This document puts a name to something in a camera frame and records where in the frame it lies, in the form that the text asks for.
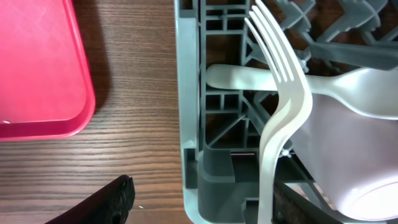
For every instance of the pink plastic cup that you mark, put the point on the pink plastic cup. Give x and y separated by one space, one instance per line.
352 158

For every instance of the white plastic spoon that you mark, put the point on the white plastic spoon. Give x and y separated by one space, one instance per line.
366 91

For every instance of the grey dishwasher rack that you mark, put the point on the grey dishwasher rack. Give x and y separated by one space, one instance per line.
220 130

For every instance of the white plastic fork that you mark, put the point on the white plastic fork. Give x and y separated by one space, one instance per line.
294 105

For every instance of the red serving tray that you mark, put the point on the red serving tray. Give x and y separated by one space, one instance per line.
46 86

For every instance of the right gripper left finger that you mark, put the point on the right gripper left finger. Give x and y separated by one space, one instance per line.
109 205

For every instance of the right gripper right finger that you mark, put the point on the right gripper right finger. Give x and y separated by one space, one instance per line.
291 208

